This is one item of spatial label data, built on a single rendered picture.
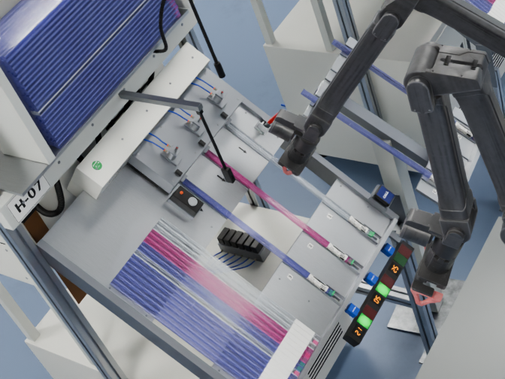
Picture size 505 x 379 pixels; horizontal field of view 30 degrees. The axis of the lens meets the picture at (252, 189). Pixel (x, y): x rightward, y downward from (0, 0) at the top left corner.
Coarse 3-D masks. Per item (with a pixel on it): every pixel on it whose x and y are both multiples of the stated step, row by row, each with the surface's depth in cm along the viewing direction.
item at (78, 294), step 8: (32, 216) 238; (24, 224) 236; (32, 224) 238; (40, 224) 240; (32, 232) 239; (40, 232) 241; (56, 272) 248; (64, 280) 251; (72, 288) 254; (80, 296) 257
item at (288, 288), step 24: (336, 192) 258; (312, 216) 253; (336, 216) 256; (360, 216) 258; (384, 216) 261; (312, 240) 250; (336, 240) 253; (360, 240) 255; (312, 264) 247; (336, 264) 250; (360, 264) 251; (264, 288) 240; (288, 288) 242; (312, 288) 245; (336, 288) 247; (312, 312) 242
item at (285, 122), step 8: (280, 112) 237; (288, 112) 238; (280, 120) 236; (288, 120) 236; (296, 120) 237; (304, 120) 238; (272, 128) 237; (280, 128) 237; (288, 128) 237; (296, 128) 235; (312, 128) 231; (320, 128) 231; (280, 136) 238; (288, 136) 238; (304, 136) 234; (312, 136) 233
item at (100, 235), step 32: (224, 128) 254; (224, 160) 250; (256, 160) 254; (128, 192) 237; (160, 192) 240; (192, 192) 243; (224, 192) 247; (64, 224) 228; (96, 224) 231; (128, 224) 234; (192, 224) 240; (96, 256) 228; (128, 256) 231
